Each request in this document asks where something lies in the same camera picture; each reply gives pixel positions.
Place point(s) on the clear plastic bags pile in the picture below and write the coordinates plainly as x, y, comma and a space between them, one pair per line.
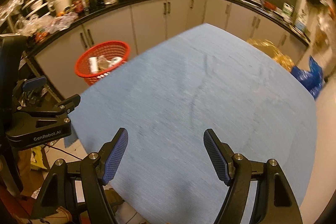
46, 23

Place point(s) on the yellow plastic bag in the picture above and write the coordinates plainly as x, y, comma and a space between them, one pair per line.
273, 52

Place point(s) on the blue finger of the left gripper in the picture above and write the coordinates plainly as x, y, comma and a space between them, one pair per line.
32, 84
68, 105

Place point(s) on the blue table cloth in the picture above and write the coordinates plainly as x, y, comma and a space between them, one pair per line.
168, 96

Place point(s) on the white detergent jug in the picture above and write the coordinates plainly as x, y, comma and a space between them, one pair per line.
287, 10

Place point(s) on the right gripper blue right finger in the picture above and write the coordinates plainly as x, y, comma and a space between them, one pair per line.
220, 155

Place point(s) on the red plastic mesh basket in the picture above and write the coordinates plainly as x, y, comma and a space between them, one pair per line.
110, 50

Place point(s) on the small white bottle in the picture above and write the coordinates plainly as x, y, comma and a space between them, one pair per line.
93, 65

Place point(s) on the blue plastic bag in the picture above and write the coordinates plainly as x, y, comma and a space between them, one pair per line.
312, 80

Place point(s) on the white electric kettle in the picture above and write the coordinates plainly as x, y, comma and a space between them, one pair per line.
61, 1

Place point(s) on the white green wrapper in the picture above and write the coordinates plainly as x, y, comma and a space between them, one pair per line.
115, 61

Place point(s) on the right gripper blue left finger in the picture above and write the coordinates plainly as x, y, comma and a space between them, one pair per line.
111, 154

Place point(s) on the white plastic wrapper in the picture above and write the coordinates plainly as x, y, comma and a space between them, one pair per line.
103, 63

